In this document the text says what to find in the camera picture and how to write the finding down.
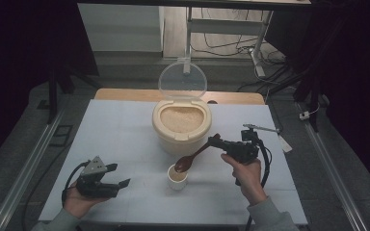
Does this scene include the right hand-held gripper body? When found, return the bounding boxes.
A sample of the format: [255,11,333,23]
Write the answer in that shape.
[224,123,282,166]

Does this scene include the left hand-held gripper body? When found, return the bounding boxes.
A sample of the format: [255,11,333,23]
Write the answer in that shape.
[76,155,120,199]

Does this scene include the beige rice container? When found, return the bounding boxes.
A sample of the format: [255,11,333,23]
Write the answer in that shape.
[151,98,213,157]

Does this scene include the brown wooden spoon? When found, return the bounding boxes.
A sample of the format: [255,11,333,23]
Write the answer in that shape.
[173,133,222,174]

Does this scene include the white rice grains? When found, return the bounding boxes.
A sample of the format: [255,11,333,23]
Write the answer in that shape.
[159,106,205,135]
[170,168,188,183]

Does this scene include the white cup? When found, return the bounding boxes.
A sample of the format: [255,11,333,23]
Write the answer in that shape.
[167,164,189,192]

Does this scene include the person's left hand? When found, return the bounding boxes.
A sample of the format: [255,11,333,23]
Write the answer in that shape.
[63,182,111,219]

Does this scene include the person's right hand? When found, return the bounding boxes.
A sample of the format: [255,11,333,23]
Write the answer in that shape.
[220,153,268,207]

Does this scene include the white table cover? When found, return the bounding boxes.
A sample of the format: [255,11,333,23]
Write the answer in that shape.
[38,98,308,225]

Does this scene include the white tag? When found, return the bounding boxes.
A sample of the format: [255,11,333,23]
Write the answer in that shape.
[277,134,294,154]

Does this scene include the clear round container lid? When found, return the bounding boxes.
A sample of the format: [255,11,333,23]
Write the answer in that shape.
[157,61,208,101]

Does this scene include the wooden table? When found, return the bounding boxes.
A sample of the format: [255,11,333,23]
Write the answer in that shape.
[93,88,267,106]

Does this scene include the black stand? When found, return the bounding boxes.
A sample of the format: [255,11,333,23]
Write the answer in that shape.
[45,62,101,125]

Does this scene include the dark curtain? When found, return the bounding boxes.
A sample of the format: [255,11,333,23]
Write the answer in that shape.
[0,0,100,172]
[265,0,370,200]

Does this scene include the white cabinet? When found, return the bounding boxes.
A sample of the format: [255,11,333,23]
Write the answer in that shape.
[77,3,166,53]

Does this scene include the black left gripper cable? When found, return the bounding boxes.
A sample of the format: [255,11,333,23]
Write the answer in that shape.
[61,161,91,207]

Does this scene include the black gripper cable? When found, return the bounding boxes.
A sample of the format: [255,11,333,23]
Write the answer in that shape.
[61,161,91,207]
[244,140,274,231]

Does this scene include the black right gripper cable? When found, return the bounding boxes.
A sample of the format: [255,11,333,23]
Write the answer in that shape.
[244,140,274,231]

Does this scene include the black floor frame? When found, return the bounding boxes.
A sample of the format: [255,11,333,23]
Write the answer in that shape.
[48,124,74,148]

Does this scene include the metal rail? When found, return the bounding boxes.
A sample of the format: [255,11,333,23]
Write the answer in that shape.
[0,108,66,231]
[295,101,370,231]

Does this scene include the black floor cables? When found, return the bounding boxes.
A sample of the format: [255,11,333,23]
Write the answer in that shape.
[191,8,298,94]

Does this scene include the white desk frame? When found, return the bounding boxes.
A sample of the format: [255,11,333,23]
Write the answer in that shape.
[182,7,275,78]

